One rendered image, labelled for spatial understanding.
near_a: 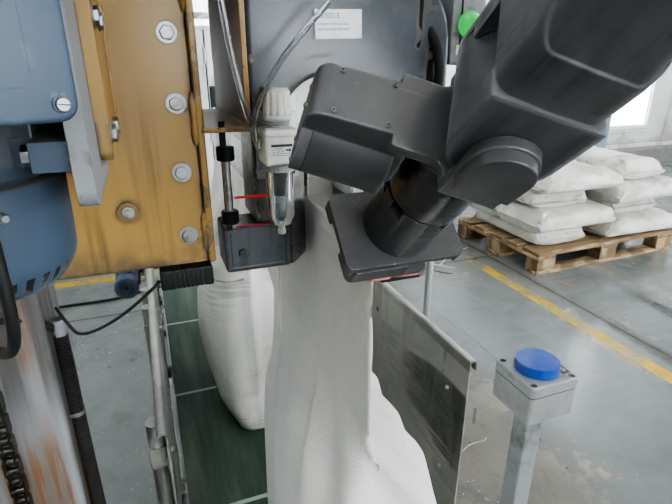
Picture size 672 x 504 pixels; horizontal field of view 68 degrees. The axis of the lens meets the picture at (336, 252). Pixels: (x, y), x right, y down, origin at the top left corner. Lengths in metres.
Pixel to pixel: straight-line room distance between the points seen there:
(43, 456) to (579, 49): 0.75
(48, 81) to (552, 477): 1.77
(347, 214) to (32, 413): 0.51
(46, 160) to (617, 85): 0.32
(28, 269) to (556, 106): 0.34
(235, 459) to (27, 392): 0.64
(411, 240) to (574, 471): 1.62
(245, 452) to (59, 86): 1.07
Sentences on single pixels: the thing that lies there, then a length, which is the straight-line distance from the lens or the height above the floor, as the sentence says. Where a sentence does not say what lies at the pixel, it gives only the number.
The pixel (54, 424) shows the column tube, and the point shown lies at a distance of 0.77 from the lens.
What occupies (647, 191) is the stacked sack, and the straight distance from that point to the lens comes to 3.82.
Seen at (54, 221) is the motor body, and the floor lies 1.14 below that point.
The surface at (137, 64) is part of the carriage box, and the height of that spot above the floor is 1.24.
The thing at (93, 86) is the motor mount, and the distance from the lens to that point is 0.43.
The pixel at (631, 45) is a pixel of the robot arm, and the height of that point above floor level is 1.25.
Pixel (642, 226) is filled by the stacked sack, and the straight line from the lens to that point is 3.89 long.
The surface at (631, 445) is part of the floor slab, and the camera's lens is 2.12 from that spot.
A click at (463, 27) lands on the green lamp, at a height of 1.28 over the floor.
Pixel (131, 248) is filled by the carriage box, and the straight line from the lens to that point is 0.59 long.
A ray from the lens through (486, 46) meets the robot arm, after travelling 0.27.
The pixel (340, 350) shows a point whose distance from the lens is 0.58.
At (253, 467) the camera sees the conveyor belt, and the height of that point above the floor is 0.38.
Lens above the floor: 1.25
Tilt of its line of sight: 21 degrees down
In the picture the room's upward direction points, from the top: straight up
